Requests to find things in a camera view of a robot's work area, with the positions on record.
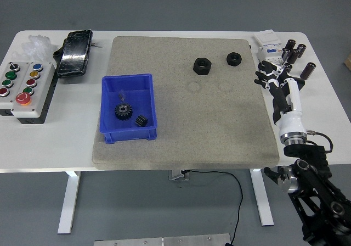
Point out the control box with emergency stop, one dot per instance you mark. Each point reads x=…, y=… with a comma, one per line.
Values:
x=38, y=103

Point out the large black gear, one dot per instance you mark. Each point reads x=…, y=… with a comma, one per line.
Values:
x=123, y=112

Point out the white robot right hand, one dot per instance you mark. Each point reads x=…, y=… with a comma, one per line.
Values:
x=292, y=119

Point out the large black hex nut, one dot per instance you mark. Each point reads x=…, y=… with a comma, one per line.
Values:
x=203, y=66

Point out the metal under-table bracket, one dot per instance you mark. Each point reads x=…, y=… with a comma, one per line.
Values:
x=176, y=176

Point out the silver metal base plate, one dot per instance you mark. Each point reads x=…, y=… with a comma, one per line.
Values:
x=164, y=241

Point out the four-button grey control box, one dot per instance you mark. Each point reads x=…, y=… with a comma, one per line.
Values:
x=12, y=103

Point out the white table leg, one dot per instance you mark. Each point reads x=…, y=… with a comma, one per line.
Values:
x=68, y=202
x=261, y=196

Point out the black plastic-wrapped device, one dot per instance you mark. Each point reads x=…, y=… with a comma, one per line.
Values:
x=75, y=53

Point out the small black hex nut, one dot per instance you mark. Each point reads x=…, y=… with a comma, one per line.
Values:
x=234, y=58

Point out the brown cardboard box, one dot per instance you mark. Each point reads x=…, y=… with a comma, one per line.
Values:
x=348, y=62

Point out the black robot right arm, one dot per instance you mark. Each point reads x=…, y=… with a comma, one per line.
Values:
x=315, y=180

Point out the dark cylindrical capacitor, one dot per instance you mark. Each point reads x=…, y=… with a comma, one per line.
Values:
x=285, y=54
x=301, y=50
x=290, y=45
x=288, y=66
x=307, y=70
x=294, y=56

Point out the clear crumpled plastic bag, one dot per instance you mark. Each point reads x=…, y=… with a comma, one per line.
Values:
x=35, y=47

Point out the small black gear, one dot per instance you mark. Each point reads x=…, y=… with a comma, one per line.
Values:
x=141, y=120

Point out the white circuit breaker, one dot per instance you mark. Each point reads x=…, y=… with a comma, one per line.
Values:
x=268, y=47

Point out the blue plastic box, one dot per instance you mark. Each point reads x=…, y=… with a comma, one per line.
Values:
x=109, y=108

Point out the grey-brown mat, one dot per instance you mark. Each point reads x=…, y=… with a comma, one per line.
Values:
x=192, y=119

